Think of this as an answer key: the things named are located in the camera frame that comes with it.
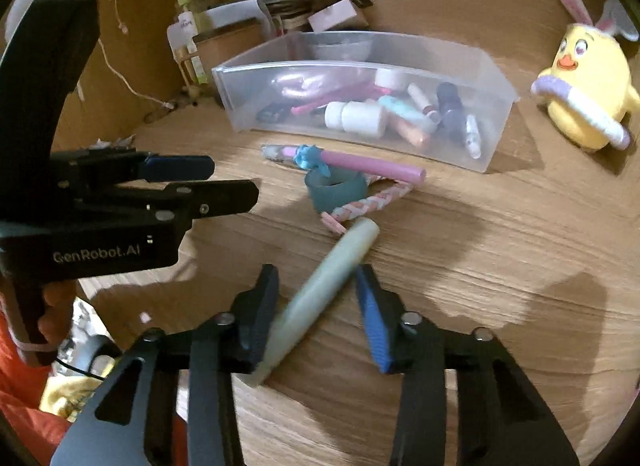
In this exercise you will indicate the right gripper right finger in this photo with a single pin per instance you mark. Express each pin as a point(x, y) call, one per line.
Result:
point(502, 418)

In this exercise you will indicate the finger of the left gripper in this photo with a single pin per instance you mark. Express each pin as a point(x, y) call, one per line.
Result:
point(177, 168)
point(208, 199)

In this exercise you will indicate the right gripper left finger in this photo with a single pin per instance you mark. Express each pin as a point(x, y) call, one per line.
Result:
point(129, 420)

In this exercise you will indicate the pale green cream tube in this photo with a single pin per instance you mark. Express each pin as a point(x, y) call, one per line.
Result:
point(302, 311)

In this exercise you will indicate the pink cable bag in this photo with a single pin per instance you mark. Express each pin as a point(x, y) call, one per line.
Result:
point(303, 85)

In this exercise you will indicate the white jar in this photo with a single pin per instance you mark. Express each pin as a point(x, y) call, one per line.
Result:
point(367, 119)

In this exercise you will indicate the light blue small tube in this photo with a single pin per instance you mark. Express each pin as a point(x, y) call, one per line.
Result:
point(426, 121)

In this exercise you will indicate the black allnighter spray bottle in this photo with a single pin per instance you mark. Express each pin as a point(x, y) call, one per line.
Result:
point(451, 112)

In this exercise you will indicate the person's left hand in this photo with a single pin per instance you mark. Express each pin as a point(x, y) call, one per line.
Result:
point(57, 319)

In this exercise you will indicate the pink pen with blue bow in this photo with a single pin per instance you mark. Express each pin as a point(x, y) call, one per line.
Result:
point(310, 157)

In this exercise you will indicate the green cap spray bottle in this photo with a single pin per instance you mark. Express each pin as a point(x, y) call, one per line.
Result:
point(186, 53)

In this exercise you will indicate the brown cylindrical container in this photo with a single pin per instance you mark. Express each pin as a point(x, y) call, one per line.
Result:
point(220, 44)

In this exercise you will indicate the teal tape roll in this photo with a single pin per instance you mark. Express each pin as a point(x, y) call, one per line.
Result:
point(339, 188)

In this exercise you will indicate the grey bowl in bin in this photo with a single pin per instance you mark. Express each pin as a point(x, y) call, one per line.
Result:
point(344, 49)

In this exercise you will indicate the pink cardboard box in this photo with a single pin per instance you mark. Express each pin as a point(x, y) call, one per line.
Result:
point(342, 15)

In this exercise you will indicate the clear plastic storage bin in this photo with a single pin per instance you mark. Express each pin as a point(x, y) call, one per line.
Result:
point(401, 65)

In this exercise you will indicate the yellow chick plush toy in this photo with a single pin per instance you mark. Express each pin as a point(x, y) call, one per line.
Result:
point(588, 88)

